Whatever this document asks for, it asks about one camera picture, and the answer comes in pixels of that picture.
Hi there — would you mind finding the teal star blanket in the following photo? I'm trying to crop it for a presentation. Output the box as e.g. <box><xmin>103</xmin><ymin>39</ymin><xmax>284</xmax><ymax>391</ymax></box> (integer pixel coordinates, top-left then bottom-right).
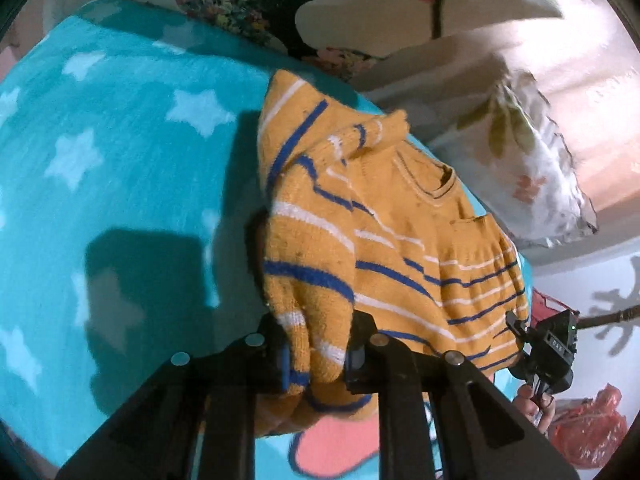
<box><xmin>0</xmin><ymin>0</ymin><xmax>536</xmax><ymax>480</ymax></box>

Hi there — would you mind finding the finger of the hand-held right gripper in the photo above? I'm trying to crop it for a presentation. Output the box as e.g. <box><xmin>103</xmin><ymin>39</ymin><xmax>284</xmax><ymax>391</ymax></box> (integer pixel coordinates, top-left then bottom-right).
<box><xmin>505</xmin><ymin>311</ymin><xmax>531</xmax><ymax>346</ymax></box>
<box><xmin>509</xmin><ymin>354</ymin><xmax>538</xmax><ymax>385</ymax></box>

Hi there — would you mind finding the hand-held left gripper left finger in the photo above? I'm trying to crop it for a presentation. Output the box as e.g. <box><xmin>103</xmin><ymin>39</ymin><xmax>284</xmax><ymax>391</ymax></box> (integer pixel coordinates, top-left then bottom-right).
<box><xmin>55</xmin><ymin>312</ymin><xmax>293</xmax><ymax>480</ymax></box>

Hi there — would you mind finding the floral cream bedsheet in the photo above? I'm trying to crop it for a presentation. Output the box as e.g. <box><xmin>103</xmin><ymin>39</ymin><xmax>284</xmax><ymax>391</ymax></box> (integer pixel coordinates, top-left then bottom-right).
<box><xmin>125</xmin><ymin>0</ymin><xmax>566</xmax><ymax>83</ymax></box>

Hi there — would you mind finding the leaf print pillow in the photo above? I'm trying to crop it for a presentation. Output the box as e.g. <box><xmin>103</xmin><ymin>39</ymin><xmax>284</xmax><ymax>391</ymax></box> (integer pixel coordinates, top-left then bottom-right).
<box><xmin>430</xmin><ymin>67</ymin><xmax>600</xmax><ymax>251</ymax></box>

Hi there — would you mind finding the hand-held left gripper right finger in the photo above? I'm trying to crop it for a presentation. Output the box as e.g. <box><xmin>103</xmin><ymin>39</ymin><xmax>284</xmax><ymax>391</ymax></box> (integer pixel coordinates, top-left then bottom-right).
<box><xmin>345</xmin><ymin>310</ymin><xmax>581</xmax><ymax>480</ymax></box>

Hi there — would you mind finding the beige cloth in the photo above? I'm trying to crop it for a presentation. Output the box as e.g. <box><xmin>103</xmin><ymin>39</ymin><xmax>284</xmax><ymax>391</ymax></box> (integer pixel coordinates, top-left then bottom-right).
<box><xmin>350</xmin><ymin>35</ymin><xmax>506</xmax><ymax>111</ymax></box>

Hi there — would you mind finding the yellow striped sweater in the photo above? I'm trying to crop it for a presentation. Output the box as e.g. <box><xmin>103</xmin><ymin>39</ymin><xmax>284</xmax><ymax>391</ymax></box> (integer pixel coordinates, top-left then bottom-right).
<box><xmin>255</xmin><ymin>69</ymin><xmax>531</xmax><ymax>436</ymax></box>

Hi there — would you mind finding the red plastic bag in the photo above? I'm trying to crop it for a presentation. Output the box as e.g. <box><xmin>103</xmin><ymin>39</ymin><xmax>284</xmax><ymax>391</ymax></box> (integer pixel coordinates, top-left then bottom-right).
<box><xmin>547</xmin><ymin>382</ymin><xmax>628</xmax><ymax>468</ymax></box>

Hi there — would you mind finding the brown rod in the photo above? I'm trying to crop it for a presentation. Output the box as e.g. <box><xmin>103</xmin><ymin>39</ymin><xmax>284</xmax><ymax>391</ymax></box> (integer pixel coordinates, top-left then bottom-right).
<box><xmin>575</xmin><ymin>307</ymin><xmax>640</xmax><ymax>331</ymax></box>

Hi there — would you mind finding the person's right hand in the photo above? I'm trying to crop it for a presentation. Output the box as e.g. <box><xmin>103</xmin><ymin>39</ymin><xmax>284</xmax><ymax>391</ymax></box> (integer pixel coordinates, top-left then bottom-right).
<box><xmin>514</xmin><ymin>382</ymin><xmax>557</xmax><ymax>433</ymax></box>

